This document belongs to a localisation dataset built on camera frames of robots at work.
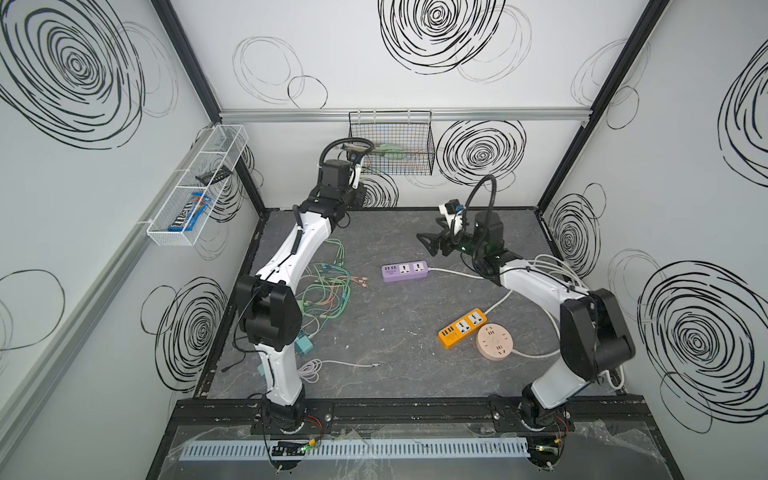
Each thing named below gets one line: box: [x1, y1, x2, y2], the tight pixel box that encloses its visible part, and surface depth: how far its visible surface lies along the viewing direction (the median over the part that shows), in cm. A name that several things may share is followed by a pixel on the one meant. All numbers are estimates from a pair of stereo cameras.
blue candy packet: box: [168, 192, 212, 232], surface depth 72 cm
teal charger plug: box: [294, 335, 314, 355], surface depth 85 cm
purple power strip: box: [382, 260, 429, 282], surface depth 101 cm
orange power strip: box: [437, 308, 488, 349], surface depth 88 cm
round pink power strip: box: [476, 323, 514, 361], surface depth 86 cm
